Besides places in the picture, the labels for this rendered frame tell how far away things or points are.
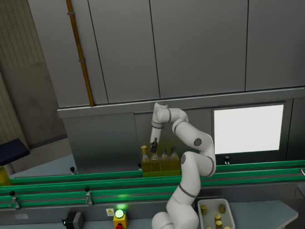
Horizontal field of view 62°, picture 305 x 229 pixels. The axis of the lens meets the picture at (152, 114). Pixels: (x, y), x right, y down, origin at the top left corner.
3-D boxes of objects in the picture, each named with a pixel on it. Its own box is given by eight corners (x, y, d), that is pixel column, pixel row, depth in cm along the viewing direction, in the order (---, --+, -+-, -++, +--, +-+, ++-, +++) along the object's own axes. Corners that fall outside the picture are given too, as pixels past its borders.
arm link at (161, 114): (177, 112, 129) (160, 112, 126) (173, 129, 134) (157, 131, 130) (164, 100, 142) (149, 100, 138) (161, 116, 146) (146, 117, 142)
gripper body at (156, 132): (152, 118, 147) (149, 134, 152) (150, 126, 138) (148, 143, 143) (164, 120, 147) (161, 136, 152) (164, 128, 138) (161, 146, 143)
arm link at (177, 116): (173, 138, 118) (155, 120, 135) (196, 136, 123) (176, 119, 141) (176, 121, 115) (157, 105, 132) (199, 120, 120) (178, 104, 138)
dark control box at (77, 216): (84, 221, 156) (81, 211, 153) (81, 232, 149) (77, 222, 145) (71, 222, 157) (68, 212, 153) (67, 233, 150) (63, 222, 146)
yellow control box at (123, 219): (128, 219, 154) (126, 210, 150) (126, 230, 147) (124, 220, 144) (117, 220, 154) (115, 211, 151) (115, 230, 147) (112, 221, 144)
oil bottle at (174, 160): (180, 179, 162) (178, 151, 153) (181, 185, 157) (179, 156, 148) (172, 180, 162) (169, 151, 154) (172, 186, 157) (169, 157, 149)
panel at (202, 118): (279, 149, 163) (284, 100, 149) (281, 151, 160) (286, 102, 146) (141, 158, 171) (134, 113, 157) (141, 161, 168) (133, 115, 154)
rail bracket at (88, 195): (95, 203, 152) (90, 186, 146) (92, 212, 145) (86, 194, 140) (89, 203, 152) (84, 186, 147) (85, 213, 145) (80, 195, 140)
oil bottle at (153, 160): (163, 181, 163) (159, 152, 154) (162, 186, 158) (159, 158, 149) (154, 181, 163) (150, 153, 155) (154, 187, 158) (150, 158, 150)
